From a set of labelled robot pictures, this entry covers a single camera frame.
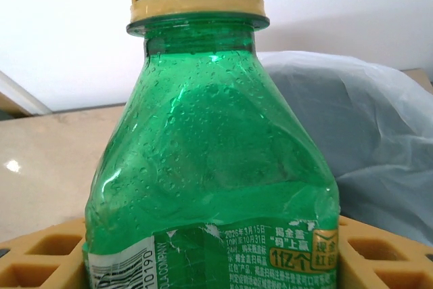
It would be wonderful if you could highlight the green soda bottle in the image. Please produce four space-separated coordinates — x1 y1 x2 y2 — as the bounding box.
83 0 341 289

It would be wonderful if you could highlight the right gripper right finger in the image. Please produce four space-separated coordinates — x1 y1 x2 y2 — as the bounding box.
338 215 433 289

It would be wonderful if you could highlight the white plastic bin liner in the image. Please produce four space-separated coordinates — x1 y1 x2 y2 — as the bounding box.
258 51 433 248

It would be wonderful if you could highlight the white door frame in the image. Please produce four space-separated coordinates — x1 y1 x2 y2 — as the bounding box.
0 70 51 116

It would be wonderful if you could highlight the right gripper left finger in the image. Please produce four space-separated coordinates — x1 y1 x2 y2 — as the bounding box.
0 216 89 289

